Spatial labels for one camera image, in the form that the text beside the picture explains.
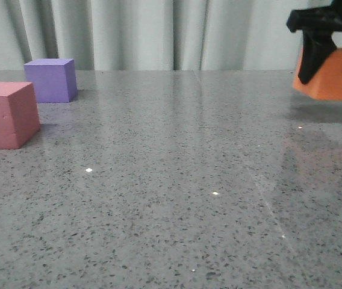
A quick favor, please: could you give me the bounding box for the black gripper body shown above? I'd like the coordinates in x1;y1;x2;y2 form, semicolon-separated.
286;1;342;33

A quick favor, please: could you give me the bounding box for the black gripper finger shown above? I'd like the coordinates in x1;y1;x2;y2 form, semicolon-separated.
298;30;337;84

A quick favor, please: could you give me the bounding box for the orange foam cube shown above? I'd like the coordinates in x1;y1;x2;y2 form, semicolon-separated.
293;48;342;101

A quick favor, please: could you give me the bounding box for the pale green curtain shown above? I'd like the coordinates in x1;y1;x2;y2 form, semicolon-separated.
0;1;326;70

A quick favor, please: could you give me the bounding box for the purple foam cube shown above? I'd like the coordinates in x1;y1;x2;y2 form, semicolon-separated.
24;58;78;103

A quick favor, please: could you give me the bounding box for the red foam cube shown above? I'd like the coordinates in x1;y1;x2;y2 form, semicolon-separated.
0;82;40;149

